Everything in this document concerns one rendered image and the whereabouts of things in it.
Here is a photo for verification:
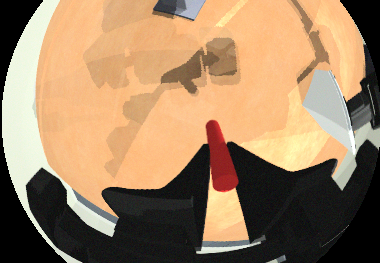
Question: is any red peg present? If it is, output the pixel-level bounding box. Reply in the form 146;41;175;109
206;119;239;193

